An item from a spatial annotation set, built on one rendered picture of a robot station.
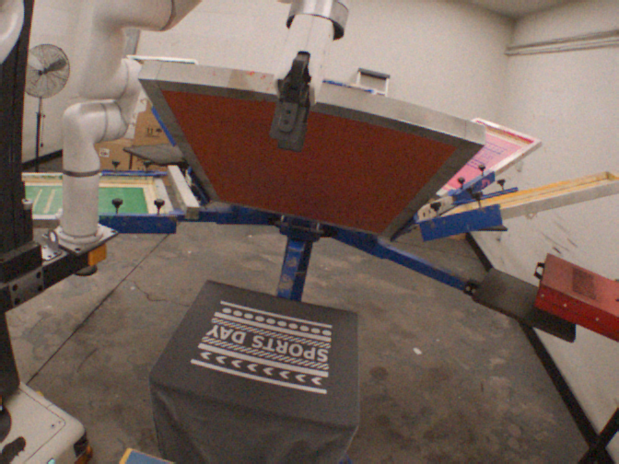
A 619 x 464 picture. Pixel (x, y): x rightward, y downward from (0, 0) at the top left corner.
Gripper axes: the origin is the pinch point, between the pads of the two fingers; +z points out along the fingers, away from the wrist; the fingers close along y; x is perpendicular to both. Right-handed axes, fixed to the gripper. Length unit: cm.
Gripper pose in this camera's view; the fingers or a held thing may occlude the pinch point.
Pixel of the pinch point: (287, 137)
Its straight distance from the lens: 52.4
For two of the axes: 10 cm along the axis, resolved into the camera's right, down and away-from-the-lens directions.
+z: -2.1, 9.8, 0.6
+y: -0.2, 0.5, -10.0
